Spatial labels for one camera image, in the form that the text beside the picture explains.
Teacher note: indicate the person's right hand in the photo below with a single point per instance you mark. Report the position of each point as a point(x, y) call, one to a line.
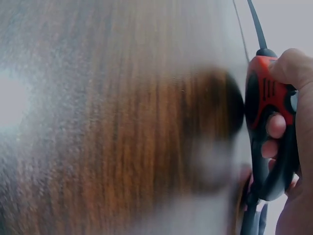
point(305, 137)

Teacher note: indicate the person's right thumb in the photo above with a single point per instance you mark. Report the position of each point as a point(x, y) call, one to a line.
point(291, 66)

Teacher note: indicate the orange and black power tool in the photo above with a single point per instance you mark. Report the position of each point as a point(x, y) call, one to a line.
point(259, 83)

